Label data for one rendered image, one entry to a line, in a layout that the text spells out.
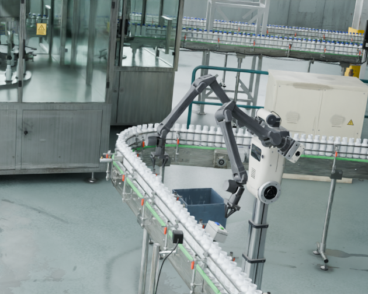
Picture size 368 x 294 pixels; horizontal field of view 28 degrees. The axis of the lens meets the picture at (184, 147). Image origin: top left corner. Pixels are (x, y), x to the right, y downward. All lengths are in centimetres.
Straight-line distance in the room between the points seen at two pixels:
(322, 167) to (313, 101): 230
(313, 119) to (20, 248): 386
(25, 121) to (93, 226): 138
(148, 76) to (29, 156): 270
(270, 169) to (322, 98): 400
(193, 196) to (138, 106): 464
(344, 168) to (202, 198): 155
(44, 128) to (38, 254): 174
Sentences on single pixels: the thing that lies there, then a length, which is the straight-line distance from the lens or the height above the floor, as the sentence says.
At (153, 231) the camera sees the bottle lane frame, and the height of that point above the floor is 88.
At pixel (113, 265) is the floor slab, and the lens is 623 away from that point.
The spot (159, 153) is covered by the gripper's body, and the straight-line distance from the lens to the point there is 468.
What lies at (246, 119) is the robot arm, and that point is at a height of 171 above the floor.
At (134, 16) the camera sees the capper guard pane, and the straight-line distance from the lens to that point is 962.
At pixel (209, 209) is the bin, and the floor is 91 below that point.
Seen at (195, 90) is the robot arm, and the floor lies 178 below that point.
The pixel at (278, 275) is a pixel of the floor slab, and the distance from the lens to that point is 638.
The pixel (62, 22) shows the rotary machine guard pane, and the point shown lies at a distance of 746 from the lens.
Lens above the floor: 279
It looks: 17 degrees down
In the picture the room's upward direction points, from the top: 6 degrees clockwise
